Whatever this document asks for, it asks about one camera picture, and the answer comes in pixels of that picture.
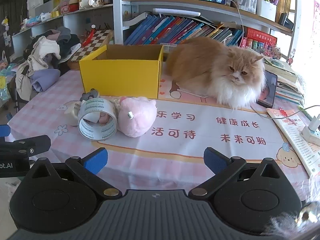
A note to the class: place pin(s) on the pile of clothes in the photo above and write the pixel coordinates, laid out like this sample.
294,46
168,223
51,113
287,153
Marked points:
45,57

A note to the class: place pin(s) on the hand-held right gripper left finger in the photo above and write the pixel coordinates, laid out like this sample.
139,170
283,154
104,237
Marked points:
96,158

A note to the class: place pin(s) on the row of colourful books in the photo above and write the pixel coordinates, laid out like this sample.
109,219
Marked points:
170,28

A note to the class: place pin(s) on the white pen holder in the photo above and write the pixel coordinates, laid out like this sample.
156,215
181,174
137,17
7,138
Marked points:
265,8

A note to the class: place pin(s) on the white power strip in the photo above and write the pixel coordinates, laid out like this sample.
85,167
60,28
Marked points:
311,135

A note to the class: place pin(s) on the white bookshelf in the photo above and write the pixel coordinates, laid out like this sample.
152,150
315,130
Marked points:
117,17

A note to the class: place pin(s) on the white lamp bar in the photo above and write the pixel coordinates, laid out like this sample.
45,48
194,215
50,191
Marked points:
176,12

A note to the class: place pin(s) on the stack of books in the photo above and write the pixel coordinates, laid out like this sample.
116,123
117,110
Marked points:
287,85

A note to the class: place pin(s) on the small grey bear figure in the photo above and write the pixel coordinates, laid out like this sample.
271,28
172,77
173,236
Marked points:
89,95

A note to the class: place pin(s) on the pink plush toy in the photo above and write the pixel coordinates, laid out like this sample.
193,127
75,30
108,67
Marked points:
137,117

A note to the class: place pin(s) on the white power adapter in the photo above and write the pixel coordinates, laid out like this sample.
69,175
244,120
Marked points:
71,113

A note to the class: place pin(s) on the red book set box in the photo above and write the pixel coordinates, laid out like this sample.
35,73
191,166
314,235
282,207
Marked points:
261,37

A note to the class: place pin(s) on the clear pen organizer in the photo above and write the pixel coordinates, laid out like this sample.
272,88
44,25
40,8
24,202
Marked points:
247,1

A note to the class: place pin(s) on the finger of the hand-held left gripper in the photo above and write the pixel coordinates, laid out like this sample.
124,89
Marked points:
30,143
4,130

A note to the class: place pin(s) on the chessboard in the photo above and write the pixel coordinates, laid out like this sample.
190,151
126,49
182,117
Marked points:
93,42

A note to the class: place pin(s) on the row of yellow books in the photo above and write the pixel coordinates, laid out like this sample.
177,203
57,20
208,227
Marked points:
283,2

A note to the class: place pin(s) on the black smartphone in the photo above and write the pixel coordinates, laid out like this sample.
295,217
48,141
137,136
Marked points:
268,88

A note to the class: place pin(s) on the yellow cardboard box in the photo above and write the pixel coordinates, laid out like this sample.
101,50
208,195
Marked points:
120,77

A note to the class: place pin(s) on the printed booklet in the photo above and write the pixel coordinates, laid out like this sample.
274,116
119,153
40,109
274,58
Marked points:
292,140

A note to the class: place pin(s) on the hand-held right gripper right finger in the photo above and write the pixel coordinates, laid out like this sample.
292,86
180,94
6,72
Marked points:
215,158

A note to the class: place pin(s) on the clear packing tape roll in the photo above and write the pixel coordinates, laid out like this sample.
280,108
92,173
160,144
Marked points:
96,127

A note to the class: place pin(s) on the orange and white cat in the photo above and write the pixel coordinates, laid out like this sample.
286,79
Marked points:
215,65

